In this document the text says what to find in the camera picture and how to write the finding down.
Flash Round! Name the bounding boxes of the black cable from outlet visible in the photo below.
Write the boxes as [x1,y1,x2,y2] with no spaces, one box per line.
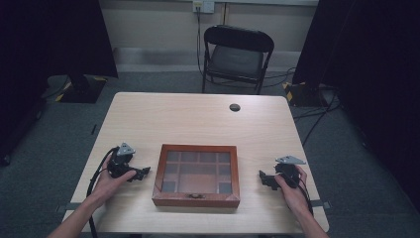
[195,6,204,77]

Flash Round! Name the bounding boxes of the black floor cables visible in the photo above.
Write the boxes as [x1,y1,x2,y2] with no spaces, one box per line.
[263,66,343,147]

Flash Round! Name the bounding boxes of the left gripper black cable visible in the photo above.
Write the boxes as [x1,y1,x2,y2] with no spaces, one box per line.
[85,147,119,238]

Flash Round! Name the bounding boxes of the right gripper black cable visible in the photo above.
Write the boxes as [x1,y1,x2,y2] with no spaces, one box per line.
[287,177,315,216]

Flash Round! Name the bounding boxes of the person's left hand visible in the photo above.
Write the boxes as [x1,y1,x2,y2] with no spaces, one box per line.
[92,163,138,206]

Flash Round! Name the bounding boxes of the black folding chair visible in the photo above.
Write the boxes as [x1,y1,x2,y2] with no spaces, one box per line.
[201,25,275,96]

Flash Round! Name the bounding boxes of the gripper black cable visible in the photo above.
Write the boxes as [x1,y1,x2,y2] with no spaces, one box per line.
[287,177,315,216]
[85,147,119,238]

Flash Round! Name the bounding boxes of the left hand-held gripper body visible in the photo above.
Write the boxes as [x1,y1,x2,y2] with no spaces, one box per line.
[106,142,137,179]

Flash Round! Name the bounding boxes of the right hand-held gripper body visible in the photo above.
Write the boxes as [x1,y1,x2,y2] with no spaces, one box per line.
[274,155,307,189]

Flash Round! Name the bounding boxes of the person's right hand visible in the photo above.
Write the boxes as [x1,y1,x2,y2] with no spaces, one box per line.
[273,165,309,216]

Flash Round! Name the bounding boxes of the white wall outlet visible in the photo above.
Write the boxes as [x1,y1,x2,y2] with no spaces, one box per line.
[192,0,216,15]

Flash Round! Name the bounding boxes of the stand base with yellow-black tape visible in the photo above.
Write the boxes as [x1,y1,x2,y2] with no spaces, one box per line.
[281,80,331,108]

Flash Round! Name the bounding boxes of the wooden box with glass lid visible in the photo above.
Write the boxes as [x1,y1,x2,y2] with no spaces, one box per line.
[152,143,242,209]

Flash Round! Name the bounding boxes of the black stand base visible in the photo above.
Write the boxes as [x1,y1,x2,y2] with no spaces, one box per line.
[58,73,108,104]

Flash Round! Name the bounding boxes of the grey table strap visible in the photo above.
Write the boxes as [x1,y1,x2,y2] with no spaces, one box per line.
[54,201,83,214]
[310,198,333,210]

